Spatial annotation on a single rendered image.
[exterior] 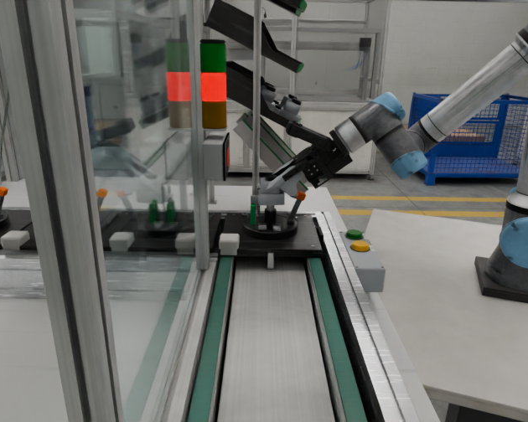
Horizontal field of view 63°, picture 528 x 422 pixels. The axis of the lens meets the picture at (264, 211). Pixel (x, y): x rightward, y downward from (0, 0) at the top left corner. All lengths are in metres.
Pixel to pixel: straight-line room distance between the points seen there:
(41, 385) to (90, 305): 0.57
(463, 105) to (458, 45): 9.18
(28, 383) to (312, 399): 0.48
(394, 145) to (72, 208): 0.83
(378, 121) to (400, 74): 8.88
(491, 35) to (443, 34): 0.98
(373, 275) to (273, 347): 0.31
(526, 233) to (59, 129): 0.88
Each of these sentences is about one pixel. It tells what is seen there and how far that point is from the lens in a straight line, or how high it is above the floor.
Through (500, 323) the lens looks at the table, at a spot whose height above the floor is 0.86.
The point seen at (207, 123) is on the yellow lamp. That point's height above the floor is 1.27.
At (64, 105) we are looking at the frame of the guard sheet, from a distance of 0.27.
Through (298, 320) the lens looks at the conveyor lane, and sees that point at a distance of 0.85.
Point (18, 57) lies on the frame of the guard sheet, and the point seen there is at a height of 1.39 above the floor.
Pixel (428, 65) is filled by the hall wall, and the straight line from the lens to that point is 10.08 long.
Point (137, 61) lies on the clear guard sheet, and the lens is 0.45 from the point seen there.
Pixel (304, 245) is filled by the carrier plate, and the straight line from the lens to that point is 1.02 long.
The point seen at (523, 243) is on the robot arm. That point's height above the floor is 1.05.
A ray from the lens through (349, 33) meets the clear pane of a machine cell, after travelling 5.05.
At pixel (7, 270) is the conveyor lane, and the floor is 0.93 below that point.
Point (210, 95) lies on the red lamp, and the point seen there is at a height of 1.32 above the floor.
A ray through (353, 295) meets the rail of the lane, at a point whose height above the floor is 0.95.
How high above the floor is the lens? 1.39
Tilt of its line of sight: 20 degrees down
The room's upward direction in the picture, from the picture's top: 1 degrees clockwise
